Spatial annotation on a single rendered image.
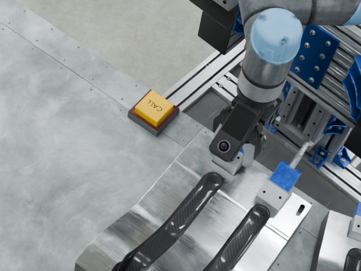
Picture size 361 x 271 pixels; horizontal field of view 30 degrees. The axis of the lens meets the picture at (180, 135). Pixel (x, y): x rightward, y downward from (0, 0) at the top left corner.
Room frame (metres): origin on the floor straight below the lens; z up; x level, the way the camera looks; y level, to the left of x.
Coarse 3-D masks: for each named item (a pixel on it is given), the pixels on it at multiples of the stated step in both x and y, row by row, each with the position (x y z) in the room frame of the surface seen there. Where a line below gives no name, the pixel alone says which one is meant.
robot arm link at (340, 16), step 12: (312, 0) 0.81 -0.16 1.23; (324, 0) 0.82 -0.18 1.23; (336, 0) 0.82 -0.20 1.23; (348, 0) 0.82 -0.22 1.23; (360, 0) 0.83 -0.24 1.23; (312, 12) 0.80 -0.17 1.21; (324, 12) 0.81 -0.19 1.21; (336, 12) 0.81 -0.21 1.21; (348, 12) 0.82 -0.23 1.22; (360, 12) 0.82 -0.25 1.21; (312, 24) 0.80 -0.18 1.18; (324, 24) 0.81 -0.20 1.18; (336, 24) 0.82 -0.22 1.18; (348, 24) 0.82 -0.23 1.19
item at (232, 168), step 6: (240, 150) 0.72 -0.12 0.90; (216, 156) 0.69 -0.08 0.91; (240, 156) 0.69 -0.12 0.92; (216, 162) 0.68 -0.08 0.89; (222, 162) 0.68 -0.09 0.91; (228, 162) 0.67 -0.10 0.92; (234, 162) 0.68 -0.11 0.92; (240, 162) 0.68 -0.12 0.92; (222, 168) 0.68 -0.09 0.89; (228, 168) 0.67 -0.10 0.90; (234, 168) 0.67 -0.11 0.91; (240, 168) 0.69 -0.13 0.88; (234, 174) 0.67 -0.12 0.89
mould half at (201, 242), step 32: (192, 160) 0.68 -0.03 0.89; (160, 192) 0.60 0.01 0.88; (224, 192) 0.63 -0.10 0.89; (256, 192) 0.64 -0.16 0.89; (128, 224) 0.51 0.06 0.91; (160, 224) 0.54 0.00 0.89; (192, 224) 0.55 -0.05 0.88; (224, 224) 0.56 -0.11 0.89; (288, 224) 0.59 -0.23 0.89; (96, 256) 0.43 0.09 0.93; (160, 256) 0.46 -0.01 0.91; (192, 256) 0.48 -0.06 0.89; (256, 256) 0.51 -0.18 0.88
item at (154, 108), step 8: (152, 96) 0.85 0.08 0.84; (160, 96) 0.85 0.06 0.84; (144, 104) 0.82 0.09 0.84; (152, 104) 0.83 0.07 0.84; (160, 104) 0.83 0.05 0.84; (168, 104) 0.84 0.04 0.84; (136, 112) 0.81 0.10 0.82; (144, 112) 0.80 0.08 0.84; (152, 112) 0.81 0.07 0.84; (160, 112) 0.81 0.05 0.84; (168, 112) 0.82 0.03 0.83; (152, 120) 0.79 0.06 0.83; (160, 120) 0.80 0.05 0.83
